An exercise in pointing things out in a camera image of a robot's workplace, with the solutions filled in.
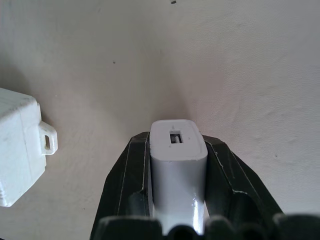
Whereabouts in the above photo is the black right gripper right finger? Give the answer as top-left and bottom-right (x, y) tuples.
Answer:
(199, 134), (286, 221)

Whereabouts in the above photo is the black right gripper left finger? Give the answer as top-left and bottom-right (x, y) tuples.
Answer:
(90, 131), (154, 240)

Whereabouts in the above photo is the white plastic box with lug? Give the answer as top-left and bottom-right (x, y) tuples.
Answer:
(0, 87), (59, 208)

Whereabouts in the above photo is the white USB charger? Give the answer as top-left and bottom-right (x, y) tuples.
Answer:
(149, 119), (208, 237)

